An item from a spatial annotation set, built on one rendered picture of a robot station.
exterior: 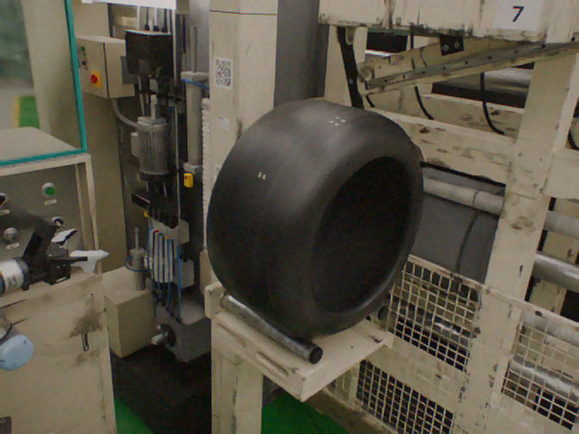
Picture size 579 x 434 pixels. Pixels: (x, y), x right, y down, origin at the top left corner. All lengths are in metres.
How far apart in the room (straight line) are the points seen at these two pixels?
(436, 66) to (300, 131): 0.46
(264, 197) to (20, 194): 0.72
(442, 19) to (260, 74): 0.46
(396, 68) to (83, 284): 1.09
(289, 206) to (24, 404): 1.06
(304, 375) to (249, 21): 0.87
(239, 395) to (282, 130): 0.97
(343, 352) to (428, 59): 0.82
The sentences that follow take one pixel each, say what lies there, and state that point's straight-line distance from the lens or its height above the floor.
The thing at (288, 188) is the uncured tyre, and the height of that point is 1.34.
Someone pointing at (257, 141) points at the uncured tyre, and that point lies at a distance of 1.16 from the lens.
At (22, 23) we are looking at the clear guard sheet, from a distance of 1.46.
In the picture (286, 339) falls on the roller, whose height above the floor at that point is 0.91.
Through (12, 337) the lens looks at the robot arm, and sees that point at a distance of 1.31.
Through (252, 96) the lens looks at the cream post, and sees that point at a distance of 1.38.
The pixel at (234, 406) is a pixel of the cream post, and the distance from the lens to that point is 1.82.
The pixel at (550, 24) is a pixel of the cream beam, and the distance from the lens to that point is 1.19.
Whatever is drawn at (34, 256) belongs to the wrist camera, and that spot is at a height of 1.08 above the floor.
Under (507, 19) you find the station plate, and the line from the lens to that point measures 1.22.
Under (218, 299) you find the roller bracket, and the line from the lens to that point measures 1.48.
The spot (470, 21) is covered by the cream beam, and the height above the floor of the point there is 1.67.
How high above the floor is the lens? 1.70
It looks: 22 degrees down
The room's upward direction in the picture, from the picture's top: 3 degrees clockwise
